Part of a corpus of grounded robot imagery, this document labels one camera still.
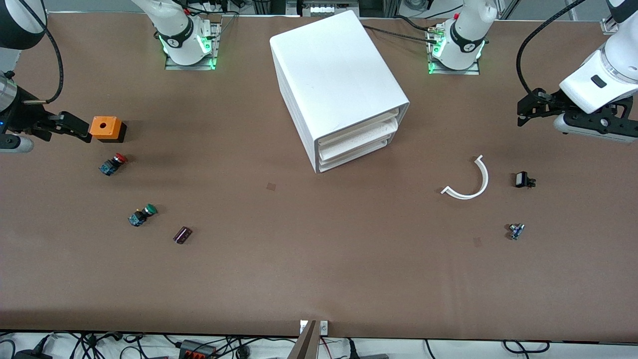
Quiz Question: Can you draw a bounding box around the white lowest cabinet drawer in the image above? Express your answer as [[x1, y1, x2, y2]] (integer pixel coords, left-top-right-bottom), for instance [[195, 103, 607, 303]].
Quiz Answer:
[[319, 134, 392, 174]]

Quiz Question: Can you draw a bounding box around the white middle cabinet drawer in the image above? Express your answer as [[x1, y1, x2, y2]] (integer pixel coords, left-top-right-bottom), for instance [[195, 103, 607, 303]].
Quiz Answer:
[[318, 120, 399, 162]]

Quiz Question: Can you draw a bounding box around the white curved plastic bracket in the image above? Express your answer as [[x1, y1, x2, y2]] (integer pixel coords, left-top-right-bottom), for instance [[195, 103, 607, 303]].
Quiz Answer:
[[441, 155, 489, 200]]

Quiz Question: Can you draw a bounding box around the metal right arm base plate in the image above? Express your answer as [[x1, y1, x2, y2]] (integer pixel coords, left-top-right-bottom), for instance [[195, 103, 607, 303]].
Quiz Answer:
[[164, 20, 222, 71]]

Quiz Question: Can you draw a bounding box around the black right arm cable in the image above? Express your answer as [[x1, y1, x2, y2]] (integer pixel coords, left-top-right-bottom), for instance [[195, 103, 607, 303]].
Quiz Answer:
[[22, 0, 64, 104]]

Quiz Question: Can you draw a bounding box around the orange box with hole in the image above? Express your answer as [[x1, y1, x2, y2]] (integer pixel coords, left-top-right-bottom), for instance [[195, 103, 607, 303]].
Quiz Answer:
[[89, 116, 127, 144]]

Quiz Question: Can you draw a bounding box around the white highest cabinet drawer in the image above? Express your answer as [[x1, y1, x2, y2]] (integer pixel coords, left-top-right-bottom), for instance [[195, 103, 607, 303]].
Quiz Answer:
[[317, 107, 402, 151]]

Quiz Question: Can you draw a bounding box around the white drawer cabinet housing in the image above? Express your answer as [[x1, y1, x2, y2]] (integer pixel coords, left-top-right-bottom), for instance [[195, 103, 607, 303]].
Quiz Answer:
[[270, 10, 411, 174]]

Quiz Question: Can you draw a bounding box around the black looped floor cable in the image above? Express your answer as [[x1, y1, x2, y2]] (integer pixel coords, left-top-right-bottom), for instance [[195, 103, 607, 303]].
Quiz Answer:
[[502, 340, 551, 355]]

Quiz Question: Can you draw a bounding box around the black orange power strip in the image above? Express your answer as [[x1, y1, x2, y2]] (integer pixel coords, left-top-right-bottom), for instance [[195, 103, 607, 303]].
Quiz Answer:
[[178, 339, 218, 359]]

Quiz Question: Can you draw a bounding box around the black base supply cable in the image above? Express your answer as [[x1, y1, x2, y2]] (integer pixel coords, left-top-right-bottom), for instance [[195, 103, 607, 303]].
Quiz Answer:
[[364, 22, 440, 45]]

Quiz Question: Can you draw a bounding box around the grey camera stand post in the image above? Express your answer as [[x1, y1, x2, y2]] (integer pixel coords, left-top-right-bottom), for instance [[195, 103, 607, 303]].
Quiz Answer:
[[288, 320, 318, 359]]

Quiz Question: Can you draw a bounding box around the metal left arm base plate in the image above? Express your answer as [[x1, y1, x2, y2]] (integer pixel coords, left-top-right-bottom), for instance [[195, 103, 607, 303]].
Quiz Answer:
[[428, 25, 480, 76]]

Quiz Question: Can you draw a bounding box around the green push button switch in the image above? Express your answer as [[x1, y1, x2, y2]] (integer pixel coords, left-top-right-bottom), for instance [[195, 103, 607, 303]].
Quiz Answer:
[[128, 203, 158, 227]]

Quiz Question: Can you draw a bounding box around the red push button switch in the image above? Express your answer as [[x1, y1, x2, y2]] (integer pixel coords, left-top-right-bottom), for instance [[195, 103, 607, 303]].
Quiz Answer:
[[98, 153, 128, 177]]

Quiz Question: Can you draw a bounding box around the grey connector device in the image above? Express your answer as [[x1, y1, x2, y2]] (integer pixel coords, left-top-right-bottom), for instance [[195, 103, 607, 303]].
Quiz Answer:
[[287, 0, 360, 18]]

